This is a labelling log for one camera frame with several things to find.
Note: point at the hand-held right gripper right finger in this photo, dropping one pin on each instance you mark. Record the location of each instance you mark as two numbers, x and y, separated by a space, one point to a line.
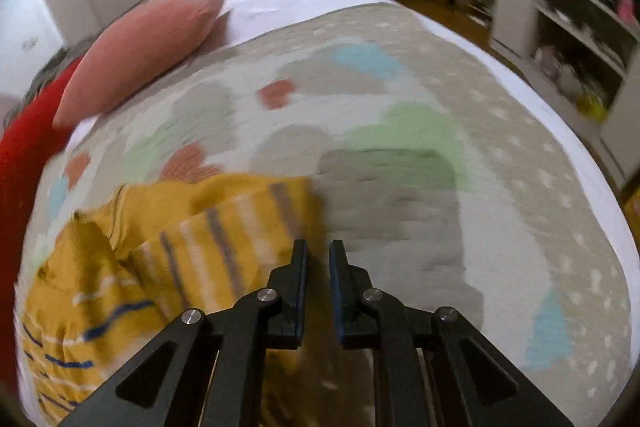
345 307

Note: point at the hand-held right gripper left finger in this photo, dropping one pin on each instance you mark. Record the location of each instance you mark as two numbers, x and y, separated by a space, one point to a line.
287 307

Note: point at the yellow striped knit sweater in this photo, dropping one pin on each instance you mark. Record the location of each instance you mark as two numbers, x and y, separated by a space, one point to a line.
150 232

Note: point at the patterned quilted bed mat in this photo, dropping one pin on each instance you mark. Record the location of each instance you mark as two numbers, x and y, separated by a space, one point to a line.
400 232

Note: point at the red floral blanket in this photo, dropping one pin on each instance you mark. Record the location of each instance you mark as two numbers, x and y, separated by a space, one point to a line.
25 187

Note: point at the pink pillow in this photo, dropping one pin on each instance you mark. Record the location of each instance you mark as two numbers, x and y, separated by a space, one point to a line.
140 52

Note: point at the plaid cloth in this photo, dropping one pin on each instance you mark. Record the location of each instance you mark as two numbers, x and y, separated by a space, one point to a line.
45 77

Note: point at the white open shelf unit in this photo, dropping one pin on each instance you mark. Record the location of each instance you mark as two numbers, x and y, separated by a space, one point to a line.
515 7

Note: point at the pink toy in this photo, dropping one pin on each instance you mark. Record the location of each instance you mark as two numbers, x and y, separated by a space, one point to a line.
626 7

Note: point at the wall switch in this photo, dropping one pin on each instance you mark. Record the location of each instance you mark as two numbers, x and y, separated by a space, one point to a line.
31 43

